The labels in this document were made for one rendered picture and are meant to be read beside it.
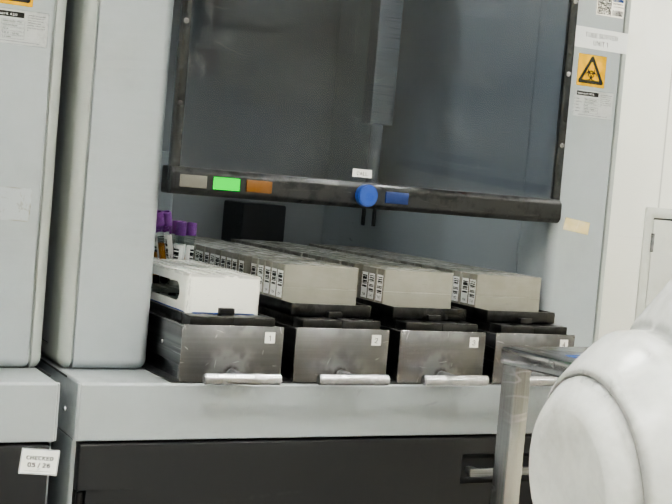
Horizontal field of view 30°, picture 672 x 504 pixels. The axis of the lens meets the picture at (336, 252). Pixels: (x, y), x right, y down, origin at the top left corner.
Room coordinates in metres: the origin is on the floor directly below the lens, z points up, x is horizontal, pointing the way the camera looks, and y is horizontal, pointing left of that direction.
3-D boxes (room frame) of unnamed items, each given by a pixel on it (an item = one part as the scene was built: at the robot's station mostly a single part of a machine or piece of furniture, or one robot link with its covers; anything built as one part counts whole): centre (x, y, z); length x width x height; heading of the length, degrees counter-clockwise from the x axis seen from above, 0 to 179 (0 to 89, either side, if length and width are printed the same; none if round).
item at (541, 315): (2.05, -0.13, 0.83); 0.60 x 0.12 x 0.02; 27
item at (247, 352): (1.82, 0.26, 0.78); 0.73 x 0.14 x 0.09; 27
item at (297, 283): (1.68, 0.02, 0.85); 0.12 x 0.02 x 0.06; 118
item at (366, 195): (1.68, -0.03, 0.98); 0.03 x 0.01 x 0.03; 117
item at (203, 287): (1.70, 0.20, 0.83); 0.30 x 0.10 x 0.06; 27
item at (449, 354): (1.96, -0.01, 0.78); 0.73 x 0.14 x 0.09; 27
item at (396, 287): (1.75, -0.11, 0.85); 0.12 x 0.02 x 0.06; 117
